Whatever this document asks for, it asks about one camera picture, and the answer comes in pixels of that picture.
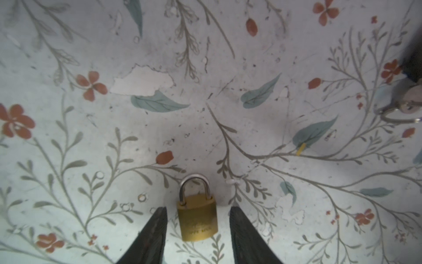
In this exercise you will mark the silver key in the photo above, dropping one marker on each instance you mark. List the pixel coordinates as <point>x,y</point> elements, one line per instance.
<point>405,100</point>

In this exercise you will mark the black padlock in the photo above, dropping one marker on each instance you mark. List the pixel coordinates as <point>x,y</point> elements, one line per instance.
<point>412,58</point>

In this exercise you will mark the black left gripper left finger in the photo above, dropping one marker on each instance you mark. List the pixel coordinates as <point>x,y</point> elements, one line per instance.
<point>148,247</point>

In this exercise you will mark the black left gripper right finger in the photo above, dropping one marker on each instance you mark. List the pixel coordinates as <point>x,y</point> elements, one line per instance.
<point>248,246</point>

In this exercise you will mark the small brass padlock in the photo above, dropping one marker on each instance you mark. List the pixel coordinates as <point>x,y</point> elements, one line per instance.
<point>197,213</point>

